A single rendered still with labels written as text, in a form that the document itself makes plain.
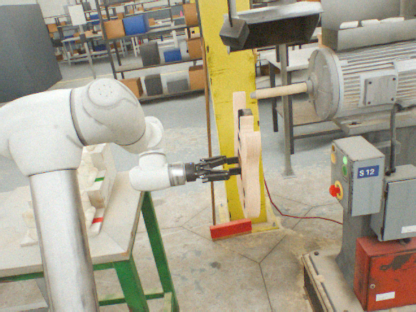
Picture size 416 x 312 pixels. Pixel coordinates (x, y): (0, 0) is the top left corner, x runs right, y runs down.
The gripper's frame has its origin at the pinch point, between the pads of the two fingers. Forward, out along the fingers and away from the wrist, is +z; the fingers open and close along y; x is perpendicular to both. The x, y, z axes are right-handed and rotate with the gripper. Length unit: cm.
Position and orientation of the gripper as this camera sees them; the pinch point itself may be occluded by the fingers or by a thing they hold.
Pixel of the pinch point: (238, 164)
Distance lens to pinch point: 130.8
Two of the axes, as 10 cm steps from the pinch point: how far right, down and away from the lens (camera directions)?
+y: 0.5, 5.2, -8.5
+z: 9.9, -1.4, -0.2
